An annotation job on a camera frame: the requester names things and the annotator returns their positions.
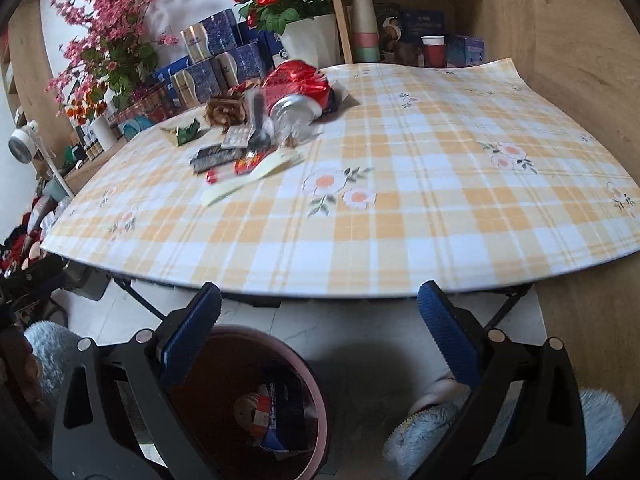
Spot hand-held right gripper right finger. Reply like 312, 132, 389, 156
416, 280, 587, 480

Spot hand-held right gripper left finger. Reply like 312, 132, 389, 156
52, 282, 222, 480

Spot pink plastic bin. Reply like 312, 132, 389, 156
167, 323, 332, 480

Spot blue carton box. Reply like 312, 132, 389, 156
257, 374, 307, 454

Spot green wrapper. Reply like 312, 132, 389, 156
159, 117, 201, 147

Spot black plastic spoon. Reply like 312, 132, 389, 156
245, 92, 275, 157

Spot gold brown wrapper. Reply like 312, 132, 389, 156
207, 87, 251, 126

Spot clear plastic cup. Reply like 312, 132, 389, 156
269, 95, 324, 147

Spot red foil bag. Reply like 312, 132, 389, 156
262, 58, 335, 120

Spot person's left hand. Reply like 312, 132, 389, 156
0, 329, 44, 404

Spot black stool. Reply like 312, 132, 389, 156
64, 264, 111, 302

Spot person's left fuzzy trouser leg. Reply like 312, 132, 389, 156
22, 322, 89, 402

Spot person's fuzzy trouser leg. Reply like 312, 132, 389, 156
22, 322, 89, 402
579, 387, 627, 462

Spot fluffy grey slipper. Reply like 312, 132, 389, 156
382, 374, 474, 480

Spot wooden sideboard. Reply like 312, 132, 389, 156
62, 134, 131, 196

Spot white desk fan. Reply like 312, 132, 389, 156
8, 119, 76, 196

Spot yellow checked floral tablecloth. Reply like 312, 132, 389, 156
40, 57, 640, 307

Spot row of small brown bottles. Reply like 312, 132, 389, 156
74, 129, 109, 161

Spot orange flowers in white vase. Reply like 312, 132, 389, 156
64, 87, 119, 154

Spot person's right fuzzy trouser leg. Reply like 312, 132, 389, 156
579, 387, 627, 462

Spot teal coasters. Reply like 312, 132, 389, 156
119, 115, 154, 141

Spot woven basket planter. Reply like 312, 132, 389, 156
107, 82, 176, 126

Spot flat blue box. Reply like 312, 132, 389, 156
154, 57, 191, 84

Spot pink blossom plant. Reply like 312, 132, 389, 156
45, 0, 179, 112

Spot red cup with white cup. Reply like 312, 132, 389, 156
420, 34, 447, 69

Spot small light blue box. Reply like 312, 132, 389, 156
446, 34, 485, 68

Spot brown cup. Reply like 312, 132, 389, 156
394, 39, 419, 66

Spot blue white box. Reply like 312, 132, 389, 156
259, 29, 294, 69

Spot dark blue printed box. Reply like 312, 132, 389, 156
399, 8, 446, 44

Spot red roses in white pot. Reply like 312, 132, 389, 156
232, 0, 341, 69

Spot stack of pastel paper cups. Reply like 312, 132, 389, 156
348, 0, 381, 64

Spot wooden shelf unit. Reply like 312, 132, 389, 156
325, 0, 534, 69

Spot black folding table frame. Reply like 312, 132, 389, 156
112, 279, 537, 332

